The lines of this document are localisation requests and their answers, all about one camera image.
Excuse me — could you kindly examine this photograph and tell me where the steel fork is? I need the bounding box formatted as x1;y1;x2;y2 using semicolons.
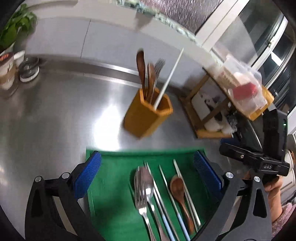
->
134;167;156;240
149;58;166;104

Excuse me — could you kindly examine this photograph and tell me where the large wooden spoon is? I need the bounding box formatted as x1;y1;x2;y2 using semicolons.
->
136;49;147;100

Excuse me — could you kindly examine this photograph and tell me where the person's right hand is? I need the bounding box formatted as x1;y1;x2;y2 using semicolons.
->
264;176;283;222

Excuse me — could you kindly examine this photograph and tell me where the green wooden tray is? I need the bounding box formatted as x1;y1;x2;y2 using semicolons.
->
87;149;218;240

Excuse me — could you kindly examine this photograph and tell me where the wooden rack shelf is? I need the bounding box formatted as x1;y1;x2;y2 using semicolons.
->
180;67;274;138

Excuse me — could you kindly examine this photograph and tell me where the small wooden spoon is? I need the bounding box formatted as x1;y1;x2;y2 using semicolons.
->
170;175;194;235

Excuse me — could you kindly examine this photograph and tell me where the clear plastic bag with items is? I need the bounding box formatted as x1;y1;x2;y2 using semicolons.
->
215;54;267;116

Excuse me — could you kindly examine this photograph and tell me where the white paper roll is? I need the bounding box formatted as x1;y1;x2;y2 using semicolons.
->
191;93;215;120

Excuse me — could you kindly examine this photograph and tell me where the large steel spoon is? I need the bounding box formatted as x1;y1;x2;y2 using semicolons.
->
139;166;169;240

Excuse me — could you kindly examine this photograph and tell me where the wooden utensil holder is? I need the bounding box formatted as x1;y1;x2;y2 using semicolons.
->
123;88;173;138

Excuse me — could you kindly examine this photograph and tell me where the steel fork in holder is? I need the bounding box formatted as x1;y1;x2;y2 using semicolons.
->
149;58;166;104

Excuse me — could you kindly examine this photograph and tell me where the wooden utensil in holder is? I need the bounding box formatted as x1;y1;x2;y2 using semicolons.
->
146;63;156;102

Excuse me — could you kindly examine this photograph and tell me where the glass jar with label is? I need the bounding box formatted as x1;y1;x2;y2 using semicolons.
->
0;52;16;90

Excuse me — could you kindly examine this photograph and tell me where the white cup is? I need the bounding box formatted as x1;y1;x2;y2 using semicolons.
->
14;50;25;68

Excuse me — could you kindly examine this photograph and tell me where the green potted plant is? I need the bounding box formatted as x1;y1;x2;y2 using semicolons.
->
1;4;38;51

